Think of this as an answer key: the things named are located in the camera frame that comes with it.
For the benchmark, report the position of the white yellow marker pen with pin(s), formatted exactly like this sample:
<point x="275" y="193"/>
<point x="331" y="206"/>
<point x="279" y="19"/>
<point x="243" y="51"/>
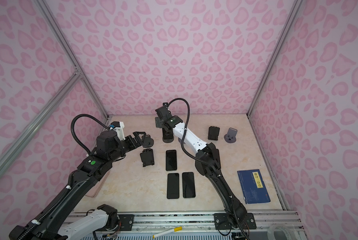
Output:
<point x="177" y="229"/>

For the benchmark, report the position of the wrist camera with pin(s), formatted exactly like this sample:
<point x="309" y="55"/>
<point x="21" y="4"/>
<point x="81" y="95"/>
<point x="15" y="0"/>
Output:
<point x="163" y="112"/>
<point x="118" y="127"/>

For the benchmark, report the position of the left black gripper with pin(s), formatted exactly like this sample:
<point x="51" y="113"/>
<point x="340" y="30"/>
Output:
<point x="129" y="139"/>

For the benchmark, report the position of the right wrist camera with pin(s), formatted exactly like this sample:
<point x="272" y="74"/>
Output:
<point x="163" y="112"/>

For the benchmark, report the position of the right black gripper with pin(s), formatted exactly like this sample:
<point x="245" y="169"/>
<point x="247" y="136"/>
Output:
<point x="159" y="121"/>

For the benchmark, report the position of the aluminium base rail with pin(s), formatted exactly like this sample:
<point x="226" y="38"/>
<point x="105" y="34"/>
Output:
<point x="200" y="225"/>

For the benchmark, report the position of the pink phone at left edge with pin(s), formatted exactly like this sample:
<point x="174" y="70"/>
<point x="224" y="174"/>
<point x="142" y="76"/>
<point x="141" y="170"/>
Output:
<point x="93" y="192"/>

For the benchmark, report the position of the blue book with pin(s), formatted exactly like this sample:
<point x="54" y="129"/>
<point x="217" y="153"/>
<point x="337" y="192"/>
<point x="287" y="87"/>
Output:
<point x="253" y="187"/>

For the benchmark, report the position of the diagonal aluminium frame bar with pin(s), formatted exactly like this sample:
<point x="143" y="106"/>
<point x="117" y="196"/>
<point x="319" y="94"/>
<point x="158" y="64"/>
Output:
<point x="17" y="146"/>

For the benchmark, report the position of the grey round phone stand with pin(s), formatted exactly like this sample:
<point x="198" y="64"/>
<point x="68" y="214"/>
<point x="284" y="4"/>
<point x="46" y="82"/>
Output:
<point x="230" y="136"/>

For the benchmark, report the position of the right corner aluminium post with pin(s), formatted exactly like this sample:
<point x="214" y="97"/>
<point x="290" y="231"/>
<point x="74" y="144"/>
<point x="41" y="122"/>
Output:
<point x="284" y="34"/>

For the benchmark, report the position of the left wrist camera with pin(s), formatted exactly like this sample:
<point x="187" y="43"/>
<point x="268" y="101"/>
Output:
<point x="118" y="127"/>

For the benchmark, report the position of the corner aluminium post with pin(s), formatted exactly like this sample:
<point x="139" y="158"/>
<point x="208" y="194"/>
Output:
<point x="284" y="34"/>
<point x="51" y="21"/>

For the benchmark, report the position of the black folding phone stand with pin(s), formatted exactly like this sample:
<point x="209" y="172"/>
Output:
<point x="213" y="133"/>

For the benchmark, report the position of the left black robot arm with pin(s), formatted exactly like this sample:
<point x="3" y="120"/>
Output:
<point x="48" y="224"/>

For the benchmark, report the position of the black phone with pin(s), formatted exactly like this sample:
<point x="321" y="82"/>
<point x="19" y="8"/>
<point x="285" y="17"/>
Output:
<point x="171" y="160"/>
<point x="189" y="190"/>
<point x="173" y="186"/>

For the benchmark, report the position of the left corner aluminium post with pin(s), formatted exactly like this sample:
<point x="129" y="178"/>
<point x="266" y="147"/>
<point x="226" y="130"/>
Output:
<point x="51" y="21"/>

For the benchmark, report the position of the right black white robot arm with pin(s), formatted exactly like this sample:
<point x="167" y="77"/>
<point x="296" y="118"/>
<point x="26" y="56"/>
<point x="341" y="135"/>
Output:
<point x="207" y="162"/>

